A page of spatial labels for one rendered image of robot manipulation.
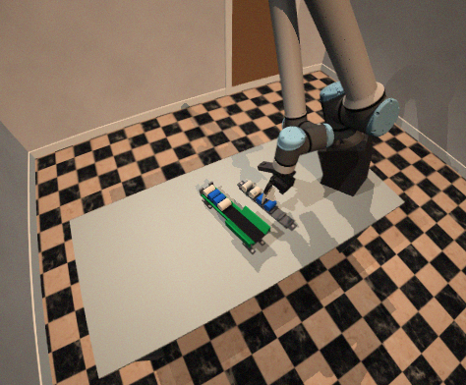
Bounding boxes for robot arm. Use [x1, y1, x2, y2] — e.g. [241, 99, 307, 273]
[258, 0, 399, 174]

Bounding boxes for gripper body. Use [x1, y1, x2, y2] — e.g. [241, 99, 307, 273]
[270, 170, 296, 195]

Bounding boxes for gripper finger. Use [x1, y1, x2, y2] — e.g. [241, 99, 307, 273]
[262, 180, 275, 204]

